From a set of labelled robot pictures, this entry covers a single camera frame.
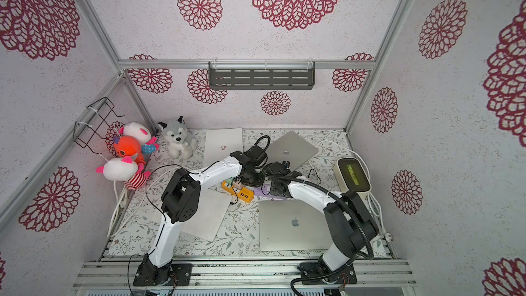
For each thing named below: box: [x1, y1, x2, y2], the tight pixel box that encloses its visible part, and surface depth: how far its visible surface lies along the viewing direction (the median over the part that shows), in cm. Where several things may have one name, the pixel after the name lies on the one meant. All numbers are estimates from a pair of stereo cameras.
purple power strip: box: [253, 187, 277, 199], surface depth 94 cm
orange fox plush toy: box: [113, 135, 147, 166], surface depth 90 cm
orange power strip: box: [221, 180, 255, 204], surface depth 94 cm
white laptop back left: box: [203, 128, 244, 168], surface depth 119 cm
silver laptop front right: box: [258, 199, 333, 252], surface depth 87 cm
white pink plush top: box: [118, 121, 160, 146], surface depth 97 cm
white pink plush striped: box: [95, 156, 152, 192], surface depth 82 cm
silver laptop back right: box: [265, 130, 319, 172], surface depth 115 cm
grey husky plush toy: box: [157, 115, 198, 160], surface depth 99 cm
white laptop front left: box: [180, 188, 233, 242], surface depth 87 cm
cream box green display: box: [333, 156, 372, 205], surface depth 97 cm
